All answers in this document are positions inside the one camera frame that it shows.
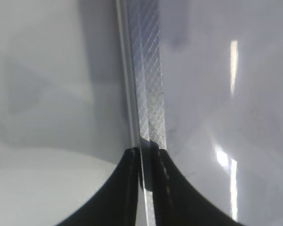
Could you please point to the white board with aluminium frame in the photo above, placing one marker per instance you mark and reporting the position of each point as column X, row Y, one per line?
column 204, row 85

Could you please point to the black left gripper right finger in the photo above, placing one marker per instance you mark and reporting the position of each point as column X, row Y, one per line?
column 176, row 201

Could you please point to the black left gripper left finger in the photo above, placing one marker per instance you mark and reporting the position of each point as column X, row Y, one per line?
column 115, row 203

